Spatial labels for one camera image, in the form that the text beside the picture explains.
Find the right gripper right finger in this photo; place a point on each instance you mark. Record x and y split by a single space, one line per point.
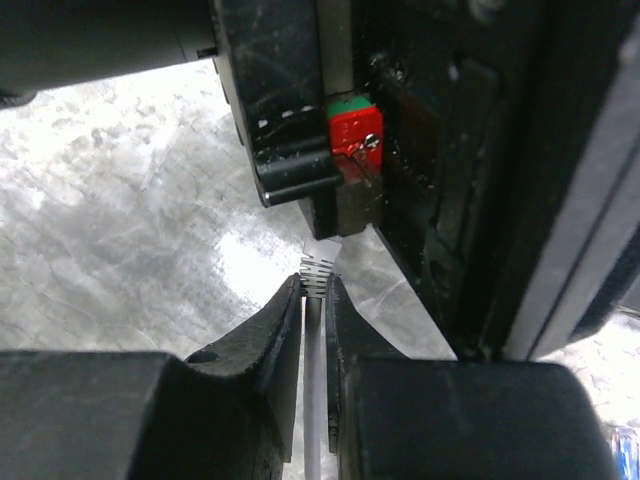
394 417

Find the black network switch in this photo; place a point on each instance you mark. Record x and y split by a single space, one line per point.
574 217

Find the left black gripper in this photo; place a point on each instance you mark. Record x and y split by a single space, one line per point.
416 109

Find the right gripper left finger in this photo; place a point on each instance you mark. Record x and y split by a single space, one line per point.
225 412

